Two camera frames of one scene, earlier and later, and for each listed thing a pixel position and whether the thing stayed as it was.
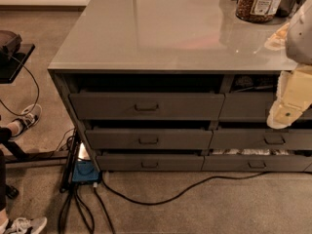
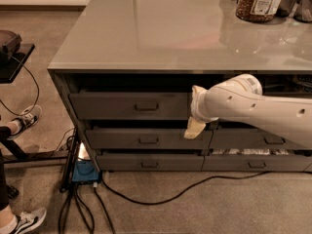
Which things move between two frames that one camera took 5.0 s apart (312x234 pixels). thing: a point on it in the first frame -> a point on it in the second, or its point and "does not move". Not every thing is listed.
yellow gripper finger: (281, 115) -> (193, 129)
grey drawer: (145, 106) does not move
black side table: (11, 67) does not move
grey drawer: (224, 163) does not move
